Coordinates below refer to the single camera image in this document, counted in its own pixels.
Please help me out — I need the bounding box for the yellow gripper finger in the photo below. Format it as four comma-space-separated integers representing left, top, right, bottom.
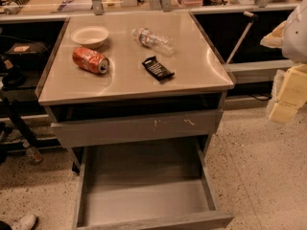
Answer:
268, 64, 307, 124

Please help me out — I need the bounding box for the black rxbar chocolate wrapper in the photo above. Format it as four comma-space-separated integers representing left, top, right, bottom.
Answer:
142, 57, 175, 81

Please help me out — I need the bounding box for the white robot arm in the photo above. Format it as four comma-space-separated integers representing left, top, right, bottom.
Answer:
260, 0, 307, 124

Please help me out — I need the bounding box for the grey metal drawer cabinet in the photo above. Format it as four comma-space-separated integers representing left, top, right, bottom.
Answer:
35, 11, 237, 174

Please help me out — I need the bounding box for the open grey lower drawer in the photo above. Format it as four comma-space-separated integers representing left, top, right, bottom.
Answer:
73, 137, 233, 230

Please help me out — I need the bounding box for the grey upper drawer front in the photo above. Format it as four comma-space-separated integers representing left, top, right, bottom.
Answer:
51, 109, 223, 148

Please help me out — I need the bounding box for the clear plastic water bottle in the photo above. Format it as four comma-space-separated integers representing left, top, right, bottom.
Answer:
132, 27, 175, 56

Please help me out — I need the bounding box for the white paper bowl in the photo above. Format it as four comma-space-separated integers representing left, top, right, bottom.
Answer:
71, 26, 109, 49

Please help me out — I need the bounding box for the crushed orange soda can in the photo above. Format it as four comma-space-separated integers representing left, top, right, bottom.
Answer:
72, 47, 109, 75

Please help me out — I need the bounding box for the black tripod stand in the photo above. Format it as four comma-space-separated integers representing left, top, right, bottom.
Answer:
0, 89, 44, 165

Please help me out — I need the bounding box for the black box with label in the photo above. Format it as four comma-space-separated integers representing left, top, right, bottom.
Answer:
5, 42, 48, 60

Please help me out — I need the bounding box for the white sneaker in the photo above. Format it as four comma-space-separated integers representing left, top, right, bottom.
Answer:
12, 214, 36, 230

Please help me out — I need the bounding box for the black cable on floor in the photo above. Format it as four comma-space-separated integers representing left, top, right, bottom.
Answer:
248, 93, 272, 102

